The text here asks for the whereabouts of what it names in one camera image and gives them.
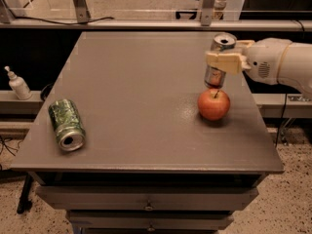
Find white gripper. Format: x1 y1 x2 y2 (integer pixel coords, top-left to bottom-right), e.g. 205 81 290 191
206 38 292 85

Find blue silver redbull can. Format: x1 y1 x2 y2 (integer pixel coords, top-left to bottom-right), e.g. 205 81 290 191
204 32 237 89

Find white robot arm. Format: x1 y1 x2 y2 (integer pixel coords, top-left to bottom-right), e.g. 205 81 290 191
206 38 312 98

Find red apple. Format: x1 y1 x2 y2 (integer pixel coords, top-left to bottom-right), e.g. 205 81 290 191
197 89 230 121

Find green crushed soda can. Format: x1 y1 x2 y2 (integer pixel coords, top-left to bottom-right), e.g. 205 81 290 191
48 99 86 152

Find grey drawer cabinet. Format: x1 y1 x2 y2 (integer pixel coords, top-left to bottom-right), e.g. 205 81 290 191
13 32 283 234

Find white pump bottle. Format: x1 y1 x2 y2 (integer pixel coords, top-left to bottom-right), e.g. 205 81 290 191
4 66 32 100

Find grey drawer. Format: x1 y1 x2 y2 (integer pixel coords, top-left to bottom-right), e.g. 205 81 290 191
66 211 233 231
36 186 258 212

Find top grey drawer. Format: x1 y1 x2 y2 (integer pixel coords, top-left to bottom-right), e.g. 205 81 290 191
36 186 258 212

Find black stand leg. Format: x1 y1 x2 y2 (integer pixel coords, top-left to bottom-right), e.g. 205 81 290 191
17 175 33 215

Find right metal bracket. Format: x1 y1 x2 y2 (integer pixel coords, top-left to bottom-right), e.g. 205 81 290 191
201 0 215 26

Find metal bracket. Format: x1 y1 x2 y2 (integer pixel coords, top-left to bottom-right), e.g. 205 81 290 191
72 0 91 23
201 0 215 26

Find left metal bracket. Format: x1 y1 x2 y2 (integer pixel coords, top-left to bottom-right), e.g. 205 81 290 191
72 0 91 23

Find black cable on rail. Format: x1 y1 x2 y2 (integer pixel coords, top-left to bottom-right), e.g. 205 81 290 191
0 0 115 25

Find black cables on floor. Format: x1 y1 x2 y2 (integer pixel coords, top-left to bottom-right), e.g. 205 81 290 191
0 135 23 158

